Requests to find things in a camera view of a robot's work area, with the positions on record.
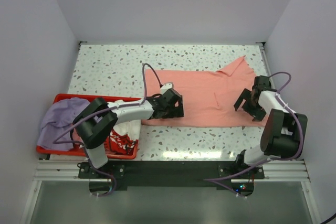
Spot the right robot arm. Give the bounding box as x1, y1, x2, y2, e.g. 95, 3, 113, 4
231, 76, 308, 178

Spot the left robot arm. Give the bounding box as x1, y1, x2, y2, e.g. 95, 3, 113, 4
73, 88, 184, 178

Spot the white red printed t shirt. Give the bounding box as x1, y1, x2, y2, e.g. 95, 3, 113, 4
104, 120, 141, 157

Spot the red plastic bin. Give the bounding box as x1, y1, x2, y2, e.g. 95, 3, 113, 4
36, 93, 139, 159

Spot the lavender t shirt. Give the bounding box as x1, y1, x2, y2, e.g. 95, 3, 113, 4
37, 97, 90, 151

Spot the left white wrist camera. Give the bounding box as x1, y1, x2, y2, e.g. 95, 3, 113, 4
160, 82, 174, 94

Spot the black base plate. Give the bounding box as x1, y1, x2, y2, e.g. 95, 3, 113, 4
77, 159, 265, 192

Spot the aluminium frame rail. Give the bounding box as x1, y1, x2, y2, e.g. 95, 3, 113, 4
22, 159, 322, 223

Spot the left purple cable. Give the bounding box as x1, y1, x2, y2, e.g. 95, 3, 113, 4
52, 63, 163, 197

